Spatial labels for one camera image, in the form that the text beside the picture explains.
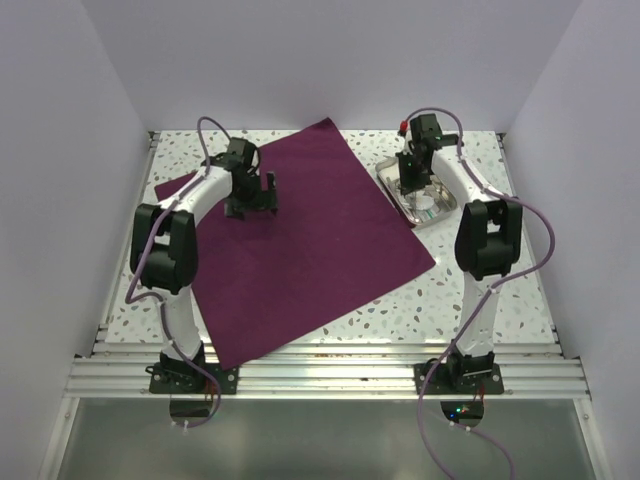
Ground purple cloth mat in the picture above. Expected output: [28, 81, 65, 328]
[153, 116, 435, 373]

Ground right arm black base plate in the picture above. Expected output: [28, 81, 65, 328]
[413, 359, 505, 396]

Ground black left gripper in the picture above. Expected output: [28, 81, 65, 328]
[225, 171, 277, 220]

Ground white gauze pad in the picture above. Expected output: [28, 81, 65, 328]
[415, 195, 437, 211]

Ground steel surgical scissors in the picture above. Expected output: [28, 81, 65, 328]
[397, 183, 426, 210]

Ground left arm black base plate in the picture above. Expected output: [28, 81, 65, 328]
[145, 363, 240, 395]

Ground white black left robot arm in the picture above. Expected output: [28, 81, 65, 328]
[125, 137, 278, 393]

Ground stainless steel tray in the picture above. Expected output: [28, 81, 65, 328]
[375, 157, 458, 230]

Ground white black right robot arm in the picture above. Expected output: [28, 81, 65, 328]
[396, 111, 523, 394]

